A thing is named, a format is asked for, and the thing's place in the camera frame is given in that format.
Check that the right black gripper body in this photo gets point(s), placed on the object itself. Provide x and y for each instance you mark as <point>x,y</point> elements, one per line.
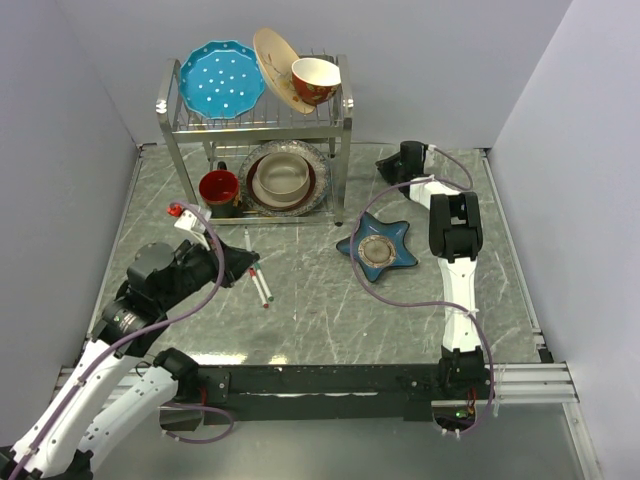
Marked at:
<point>391,169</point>

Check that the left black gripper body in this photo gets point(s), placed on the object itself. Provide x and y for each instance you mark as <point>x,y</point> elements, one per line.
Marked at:
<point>196,270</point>

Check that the white pen with red tip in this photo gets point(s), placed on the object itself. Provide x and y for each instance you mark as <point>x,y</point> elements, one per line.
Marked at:
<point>257,284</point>

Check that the white pen with green tip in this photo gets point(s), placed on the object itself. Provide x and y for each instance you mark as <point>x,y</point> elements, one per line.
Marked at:
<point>263,282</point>

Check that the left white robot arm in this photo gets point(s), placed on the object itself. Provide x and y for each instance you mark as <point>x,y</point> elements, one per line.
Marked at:
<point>80,427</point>

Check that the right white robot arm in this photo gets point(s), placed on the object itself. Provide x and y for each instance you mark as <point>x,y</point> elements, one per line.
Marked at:
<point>455,239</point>

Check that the dark red plate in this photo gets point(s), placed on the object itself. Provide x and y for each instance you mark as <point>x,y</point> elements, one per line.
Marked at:
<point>263,199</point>

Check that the red and black mug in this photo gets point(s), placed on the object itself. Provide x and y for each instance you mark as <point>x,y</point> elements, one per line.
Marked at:
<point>220,190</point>

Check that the ornate grey rimmed plate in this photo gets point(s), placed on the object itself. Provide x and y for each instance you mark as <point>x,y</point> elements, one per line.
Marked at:
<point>312,155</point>

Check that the blue star-shaped dish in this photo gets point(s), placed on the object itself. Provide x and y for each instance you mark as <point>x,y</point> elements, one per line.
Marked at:
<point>378,246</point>

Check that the beige ceramic bowl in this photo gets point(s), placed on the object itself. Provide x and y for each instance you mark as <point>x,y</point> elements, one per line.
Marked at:
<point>284,177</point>

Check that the red floral bowl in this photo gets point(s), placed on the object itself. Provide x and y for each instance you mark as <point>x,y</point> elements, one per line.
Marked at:
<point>315,80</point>

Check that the black base bar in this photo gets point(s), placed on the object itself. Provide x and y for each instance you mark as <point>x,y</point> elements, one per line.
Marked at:
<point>327,392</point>

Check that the steel two-tier dish rack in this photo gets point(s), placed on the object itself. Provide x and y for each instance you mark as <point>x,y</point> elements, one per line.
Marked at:
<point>328,127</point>

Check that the cream floral plate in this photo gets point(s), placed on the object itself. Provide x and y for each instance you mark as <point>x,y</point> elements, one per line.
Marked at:
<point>275,58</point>

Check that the blue polka dot plate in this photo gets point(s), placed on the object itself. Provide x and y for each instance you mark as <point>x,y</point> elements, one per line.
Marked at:
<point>221,80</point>

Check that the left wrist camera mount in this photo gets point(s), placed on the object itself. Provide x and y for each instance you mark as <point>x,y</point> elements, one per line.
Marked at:
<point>188,222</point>

